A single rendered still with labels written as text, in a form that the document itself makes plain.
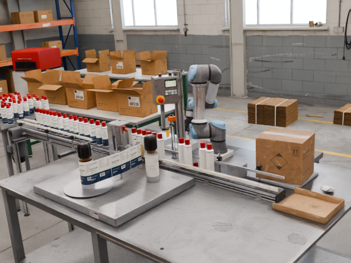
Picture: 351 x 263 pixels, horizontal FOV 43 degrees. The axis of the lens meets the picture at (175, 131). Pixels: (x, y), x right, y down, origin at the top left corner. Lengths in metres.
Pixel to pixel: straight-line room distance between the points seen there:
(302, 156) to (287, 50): 5.83
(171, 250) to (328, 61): 6.40
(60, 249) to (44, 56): 5.27
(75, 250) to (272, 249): 1.76
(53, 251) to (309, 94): 5.98
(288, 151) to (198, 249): 0.91
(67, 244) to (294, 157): 1.85
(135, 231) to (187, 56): 7.54
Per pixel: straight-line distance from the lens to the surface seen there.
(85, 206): 2.64
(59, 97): 5.80
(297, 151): 2.77
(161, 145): 3.14
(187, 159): 2.99
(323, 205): 2.65
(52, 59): 8.52
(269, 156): 2.85
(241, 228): 2.39
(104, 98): 5.21
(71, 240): 3.70
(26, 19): 10.49
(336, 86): 8.26
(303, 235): 2.35
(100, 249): 2.62
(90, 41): 11.79
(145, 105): 4.78
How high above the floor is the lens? 1.99
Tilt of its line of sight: 17 degrees down
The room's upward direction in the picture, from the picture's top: 4 degrees counter-clockwise
